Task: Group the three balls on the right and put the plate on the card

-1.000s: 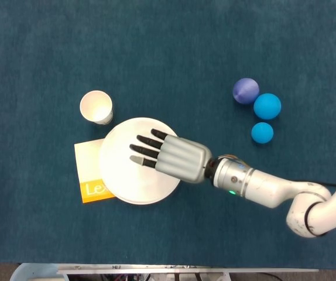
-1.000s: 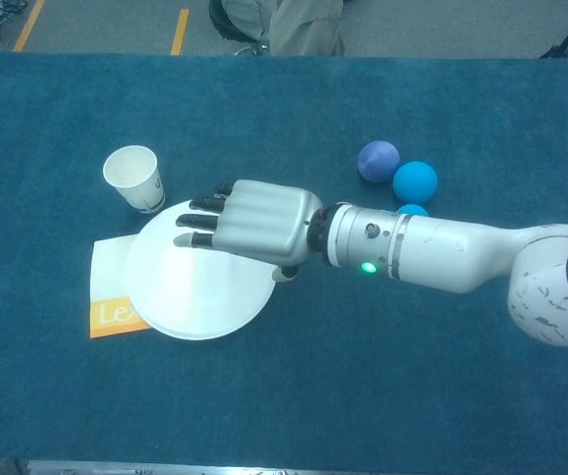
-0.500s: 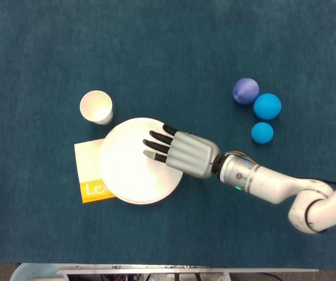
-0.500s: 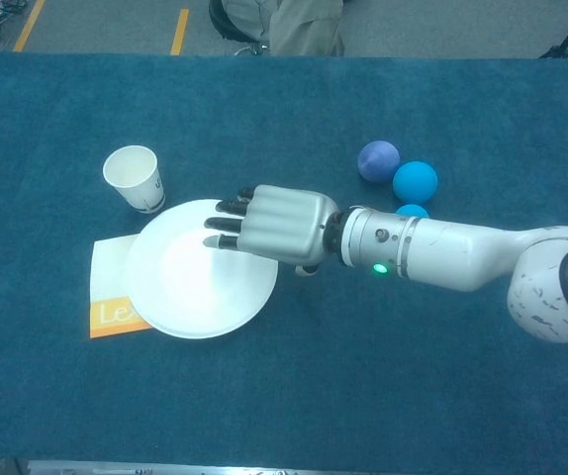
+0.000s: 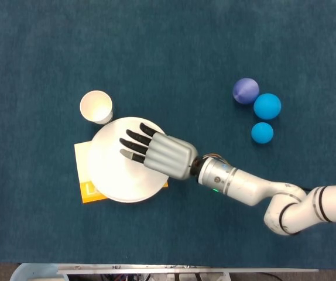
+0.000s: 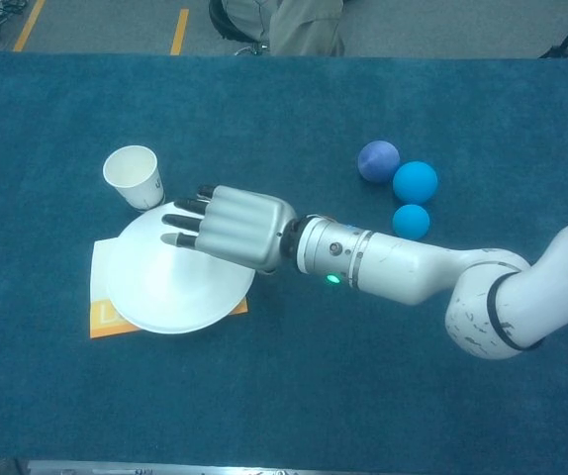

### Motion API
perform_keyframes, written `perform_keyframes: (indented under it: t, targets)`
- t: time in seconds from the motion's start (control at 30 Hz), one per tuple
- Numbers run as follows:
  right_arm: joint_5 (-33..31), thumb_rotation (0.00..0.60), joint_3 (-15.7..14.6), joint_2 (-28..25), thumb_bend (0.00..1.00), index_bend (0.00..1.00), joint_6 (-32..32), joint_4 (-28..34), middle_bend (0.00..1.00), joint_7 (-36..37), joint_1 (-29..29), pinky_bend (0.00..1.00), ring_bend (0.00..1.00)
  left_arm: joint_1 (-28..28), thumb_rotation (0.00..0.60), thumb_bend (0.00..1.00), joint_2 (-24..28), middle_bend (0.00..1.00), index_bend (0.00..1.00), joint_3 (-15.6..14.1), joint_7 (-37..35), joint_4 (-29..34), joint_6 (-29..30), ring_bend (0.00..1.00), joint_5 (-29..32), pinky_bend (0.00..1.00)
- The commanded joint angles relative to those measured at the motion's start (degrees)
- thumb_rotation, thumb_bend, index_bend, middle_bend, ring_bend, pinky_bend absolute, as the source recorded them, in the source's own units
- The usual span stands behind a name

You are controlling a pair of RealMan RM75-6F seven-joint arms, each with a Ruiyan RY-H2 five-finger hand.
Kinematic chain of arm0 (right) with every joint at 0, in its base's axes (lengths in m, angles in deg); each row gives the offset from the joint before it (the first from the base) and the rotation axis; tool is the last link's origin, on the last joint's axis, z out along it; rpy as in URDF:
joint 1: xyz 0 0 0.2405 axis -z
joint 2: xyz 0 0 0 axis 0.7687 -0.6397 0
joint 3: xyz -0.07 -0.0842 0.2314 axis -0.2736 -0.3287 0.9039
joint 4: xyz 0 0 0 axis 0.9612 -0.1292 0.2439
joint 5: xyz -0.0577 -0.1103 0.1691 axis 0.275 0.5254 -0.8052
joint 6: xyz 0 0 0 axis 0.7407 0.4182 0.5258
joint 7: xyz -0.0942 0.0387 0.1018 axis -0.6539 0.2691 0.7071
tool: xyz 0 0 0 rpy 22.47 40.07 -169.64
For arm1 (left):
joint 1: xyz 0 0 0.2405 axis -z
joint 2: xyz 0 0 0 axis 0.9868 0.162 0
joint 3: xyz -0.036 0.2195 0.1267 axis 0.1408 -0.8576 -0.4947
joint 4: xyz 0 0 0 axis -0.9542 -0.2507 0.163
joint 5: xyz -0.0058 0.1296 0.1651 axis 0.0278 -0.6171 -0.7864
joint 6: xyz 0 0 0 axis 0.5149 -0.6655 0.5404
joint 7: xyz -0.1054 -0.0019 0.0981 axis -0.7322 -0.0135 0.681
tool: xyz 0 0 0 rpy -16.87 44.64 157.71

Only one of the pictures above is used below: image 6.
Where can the teal carpet table cover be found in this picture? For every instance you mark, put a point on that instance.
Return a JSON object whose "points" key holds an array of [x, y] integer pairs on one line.
{"points": [[313, 396]]}

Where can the yellow floor tape strip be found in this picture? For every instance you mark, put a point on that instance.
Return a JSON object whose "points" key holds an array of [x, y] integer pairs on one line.
{"points": [[29, 25]]}

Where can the large cyan ball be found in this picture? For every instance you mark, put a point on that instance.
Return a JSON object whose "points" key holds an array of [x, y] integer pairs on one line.
{"points": [[415, 182]]}

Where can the purple blue ball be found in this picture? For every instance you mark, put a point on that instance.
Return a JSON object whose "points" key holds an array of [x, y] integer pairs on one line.
{"points": [[375, 161]]}

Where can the seated person khaki trousers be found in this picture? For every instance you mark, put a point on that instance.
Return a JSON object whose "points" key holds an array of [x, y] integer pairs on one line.
{"points": [[309, 29]]}

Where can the small cyan ball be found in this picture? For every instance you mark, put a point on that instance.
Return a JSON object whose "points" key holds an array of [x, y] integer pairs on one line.
{"points": [[411, 222]]}

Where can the black stool chrome base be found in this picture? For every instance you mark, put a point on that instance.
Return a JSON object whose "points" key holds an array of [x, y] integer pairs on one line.
{"points": [[219, 22]]}

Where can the white paper plate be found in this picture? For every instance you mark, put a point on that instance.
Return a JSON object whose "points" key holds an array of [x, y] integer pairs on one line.
{"points": [[180, 297]]}

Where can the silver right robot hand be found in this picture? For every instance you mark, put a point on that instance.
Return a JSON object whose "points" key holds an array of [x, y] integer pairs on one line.
{"points": [[244, 222]]}

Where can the white orange Lexicon book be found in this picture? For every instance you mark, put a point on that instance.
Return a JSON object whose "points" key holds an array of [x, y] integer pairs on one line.
{"points": [[101, 277]]}

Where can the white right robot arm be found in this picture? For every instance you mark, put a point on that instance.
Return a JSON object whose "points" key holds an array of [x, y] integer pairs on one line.
{"points": [[403, 267]]}

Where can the white paper cup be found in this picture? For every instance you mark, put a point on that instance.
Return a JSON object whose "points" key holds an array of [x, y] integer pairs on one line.
{"points": [[130, 168]]}

